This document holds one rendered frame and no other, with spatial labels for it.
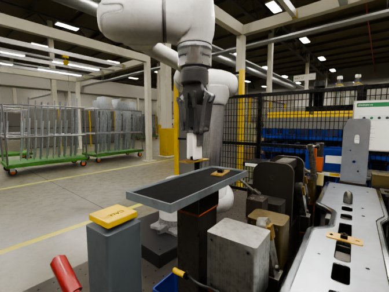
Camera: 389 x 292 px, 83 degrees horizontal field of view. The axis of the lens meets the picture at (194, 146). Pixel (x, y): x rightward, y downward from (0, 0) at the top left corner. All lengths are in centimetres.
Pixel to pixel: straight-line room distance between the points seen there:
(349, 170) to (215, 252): 112
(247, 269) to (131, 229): 21
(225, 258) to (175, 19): 53
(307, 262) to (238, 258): 23
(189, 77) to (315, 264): 53
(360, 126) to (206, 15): 106
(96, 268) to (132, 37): 50
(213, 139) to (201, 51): 62
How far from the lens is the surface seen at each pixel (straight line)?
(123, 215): 41
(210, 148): 113
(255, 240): 44
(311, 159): 118
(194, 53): 58
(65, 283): 37
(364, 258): 71
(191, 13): 60
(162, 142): 847
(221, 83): 113
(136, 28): 60
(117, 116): 849
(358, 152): 145
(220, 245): 45
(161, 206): 45
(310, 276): 59
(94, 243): 44
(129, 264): 45
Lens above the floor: 132
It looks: 6 degrees down
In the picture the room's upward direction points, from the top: straight up
